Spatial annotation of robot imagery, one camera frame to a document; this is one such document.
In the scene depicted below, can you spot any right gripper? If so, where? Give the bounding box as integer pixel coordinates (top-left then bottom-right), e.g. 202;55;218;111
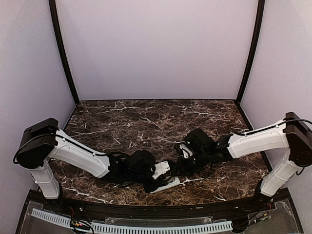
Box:
173;149;211;177

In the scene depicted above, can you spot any white remote control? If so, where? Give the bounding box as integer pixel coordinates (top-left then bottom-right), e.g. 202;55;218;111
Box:
151;176;180;194

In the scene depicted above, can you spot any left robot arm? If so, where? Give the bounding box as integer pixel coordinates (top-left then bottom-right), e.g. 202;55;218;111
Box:
13;118;171;213

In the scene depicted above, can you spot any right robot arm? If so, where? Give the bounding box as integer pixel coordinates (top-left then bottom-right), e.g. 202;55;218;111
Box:
175;112;312;212

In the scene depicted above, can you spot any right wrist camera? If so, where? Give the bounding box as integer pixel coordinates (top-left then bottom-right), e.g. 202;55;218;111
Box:
174;142;194;159

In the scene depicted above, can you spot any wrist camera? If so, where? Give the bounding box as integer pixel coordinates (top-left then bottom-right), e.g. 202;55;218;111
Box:
174;142;194;159
152;160;176;180

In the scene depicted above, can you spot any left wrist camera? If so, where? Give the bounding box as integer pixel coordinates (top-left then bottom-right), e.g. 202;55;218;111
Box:
152;160;176;180

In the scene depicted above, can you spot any white slotted cable duct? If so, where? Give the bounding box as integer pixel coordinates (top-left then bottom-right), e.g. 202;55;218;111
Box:
31;209;233;234

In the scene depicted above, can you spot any black front rail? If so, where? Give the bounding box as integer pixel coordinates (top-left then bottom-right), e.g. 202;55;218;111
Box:
19;188;298;221

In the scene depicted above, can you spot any right black frame post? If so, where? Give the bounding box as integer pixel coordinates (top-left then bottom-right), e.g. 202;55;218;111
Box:
235;0;265;106

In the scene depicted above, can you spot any black frame post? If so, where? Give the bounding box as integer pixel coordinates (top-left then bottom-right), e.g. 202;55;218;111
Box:
48;0;80;105
235;0;265;106

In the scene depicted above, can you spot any left black frame post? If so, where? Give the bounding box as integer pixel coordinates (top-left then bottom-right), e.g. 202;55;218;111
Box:
48;0;80;105

